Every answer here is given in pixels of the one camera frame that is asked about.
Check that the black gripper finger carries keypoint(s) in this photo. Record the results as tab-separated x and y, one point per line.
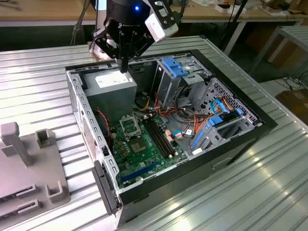
103	41
142	43

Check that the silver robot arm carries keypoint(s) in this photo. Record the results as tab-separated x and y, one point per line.
97	51

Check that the CPU socket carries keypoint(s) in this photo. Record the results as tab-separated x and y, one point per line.
138	146

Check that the blue disk carrier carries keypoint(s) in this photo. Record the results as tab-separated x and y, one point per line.
215	121
172	67

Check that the metal drive cage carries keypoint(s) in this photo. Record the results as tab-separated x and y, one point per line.
168	91

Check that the grey power supply unit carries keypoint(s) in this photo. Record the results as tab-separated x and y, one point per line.
108	96

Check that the long wooden desk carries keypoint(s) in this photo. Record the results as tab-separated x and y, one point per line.
41	10

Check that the white flat box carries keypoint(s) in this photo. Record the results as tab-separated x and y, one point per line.
219	7

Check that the black RAM slot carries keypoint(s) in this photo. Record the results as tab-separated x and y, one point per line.
163	137
156	139

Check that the black hard disk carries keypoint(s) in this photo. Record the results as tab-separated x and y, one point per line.
232	116

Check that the green motherboard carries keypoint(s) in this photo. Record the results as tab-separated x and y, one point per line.
151	160

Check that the grey metal disk bay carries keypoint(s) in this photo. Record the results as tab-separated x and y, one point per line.
211	142

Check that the blue expansion slot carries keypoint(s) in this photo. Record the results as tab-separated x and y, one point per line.
139	172

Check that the brown cardboard tray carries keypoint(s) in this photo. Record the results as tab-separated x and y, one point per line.
267	10

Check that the round coin cell battery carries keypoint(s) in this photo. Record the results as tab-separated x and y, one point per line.
138	179

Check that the brown cardboard box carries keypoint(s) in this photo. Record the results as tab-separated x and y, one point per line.
296	103
286	54

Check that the grey parts rack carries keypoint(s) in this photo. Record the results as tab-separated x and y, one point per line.
31	168

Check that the black PC case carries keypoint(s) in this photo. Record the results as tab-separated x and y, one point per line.
192	183

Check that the grey metal slat table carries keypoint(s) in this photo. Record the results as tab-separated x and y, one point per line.
296	32

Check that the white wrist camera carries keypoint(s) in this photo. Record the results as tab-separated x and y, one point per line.
160	29

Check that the black camera bracket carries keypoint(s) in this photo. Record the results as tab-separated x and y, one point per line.
172	20

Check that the blue plastic bay rail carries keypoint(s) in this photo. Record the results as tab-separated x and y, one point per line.
199	138

